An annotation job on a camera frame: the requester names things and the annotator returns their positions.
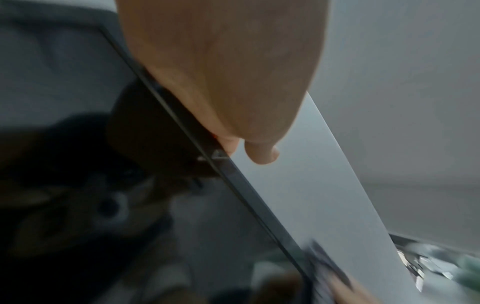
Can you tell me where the grey laptop with dark screen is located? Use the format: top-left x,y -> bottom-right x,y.
0,27 -> 423,304

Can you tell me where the person's right hand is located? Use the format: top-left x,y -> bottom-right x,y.
327,277 -> 381,304

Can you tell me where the person's left hand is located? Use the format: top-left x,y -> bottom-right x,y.
114,0 -> 329,165

